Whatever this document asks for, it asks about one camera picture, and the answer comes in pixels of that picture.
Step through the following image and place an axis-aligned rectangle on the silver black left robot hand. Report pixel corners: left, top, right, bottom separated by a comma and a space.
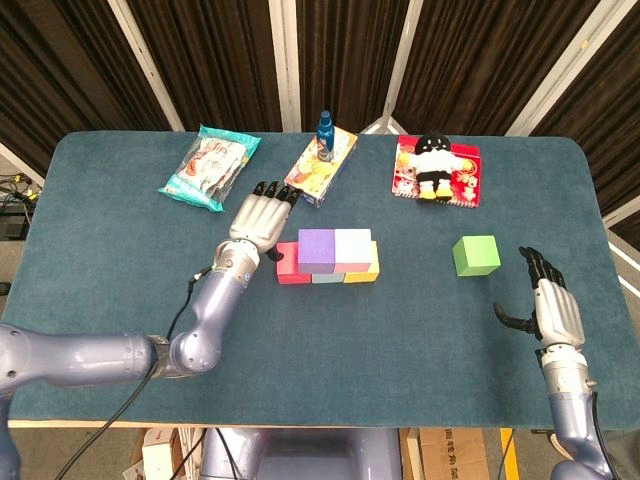
228, 180, 304, 262

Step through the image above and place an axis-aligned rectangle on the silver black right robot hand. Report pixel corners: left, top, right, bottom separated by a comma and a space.
493, 245, 587, 352

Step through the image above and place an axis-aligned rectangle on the red foam cube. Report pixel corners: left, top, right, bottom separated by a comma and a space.
276, 241, 314, 286

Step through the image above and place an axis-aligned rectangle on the purple foam cube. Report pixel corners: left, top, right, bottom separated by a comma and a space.
297, 228, 337, 275

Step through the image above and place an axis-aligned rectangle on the pink foam cube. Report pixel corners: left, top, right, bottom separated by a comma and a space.
333, 228, 374, 274

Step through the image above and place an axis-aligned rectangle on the green foam cube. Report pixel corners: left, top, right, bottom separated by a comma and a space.
451, 235, 502, 278

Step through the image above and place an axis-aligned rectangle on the yellow foam cube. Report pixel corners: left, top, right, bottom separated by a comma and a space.
342, 240, 381, 284

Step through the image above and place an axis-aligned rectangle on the teal snack bag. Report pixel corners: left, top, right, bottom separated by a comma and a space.
157, 123, 263, 214

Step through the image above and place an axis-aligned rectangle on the blue yellow tissue box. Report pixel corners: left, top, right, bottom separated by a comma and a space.
283, 125, 359, 209

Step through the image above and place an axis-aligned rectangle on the blue spray bottle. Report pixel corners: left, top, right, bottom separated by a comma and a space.
314, 109, 336, 163

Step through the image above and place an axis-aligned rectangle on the brown pleated curtain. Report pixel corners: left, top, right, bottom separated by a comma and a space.
0, 0, 640, 251

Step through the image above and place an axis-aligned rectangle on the red printed spiral notebook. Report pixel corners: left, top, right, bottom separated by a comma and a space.
390, 134, 482, 208

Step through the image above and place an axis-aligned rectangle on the teal felt table cloth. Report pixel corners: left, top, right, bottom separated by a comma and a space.
0, 130, 640, 431

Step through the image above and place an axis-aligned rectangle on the brown cardboard box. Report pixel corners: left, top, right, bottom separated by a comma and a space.
405, 427, 491, 480

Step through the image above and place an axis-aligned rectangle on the black white plush toy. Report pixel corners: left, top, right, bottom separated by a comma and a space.
408, 133, 465, 203

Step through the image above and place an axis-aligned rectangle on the grey-blue robot torso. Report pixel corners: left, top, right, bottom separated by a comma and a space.
199, 427, 404, 480

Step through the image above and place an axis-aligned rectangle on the white cardboard box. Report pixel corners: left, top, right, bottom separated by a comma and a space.
141, 428, 184, 480

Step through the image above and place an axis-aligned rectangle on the white frame bar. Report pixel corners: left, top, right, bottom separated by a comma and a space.
607, 241, 640, 296
0, 142, 46, 189
601, 197, 640, 230

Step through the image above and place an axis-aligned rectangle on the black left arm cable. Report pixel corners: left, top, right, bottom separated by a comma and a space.
54, 267, 216, 480

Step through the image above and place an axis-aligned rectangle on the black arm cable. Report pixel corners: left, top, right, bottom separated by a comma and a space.
592, 389, 620, 480
54, 267, 216, 480

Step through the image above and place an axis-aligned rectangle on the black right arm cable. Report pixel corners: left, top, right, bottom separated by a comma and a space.
592, 389, 620, 480

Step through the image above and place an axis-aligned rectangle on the white frame post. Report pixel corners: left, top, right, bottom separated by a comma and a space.
268, 0, 303, 133
359, 0, 425, 135
505, 0, 636, 137
107, 0, 186, 133

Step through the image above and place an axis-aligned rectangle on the tangle of floor cables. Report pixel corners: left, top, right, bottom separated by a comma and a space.
0, 172, 44, 211

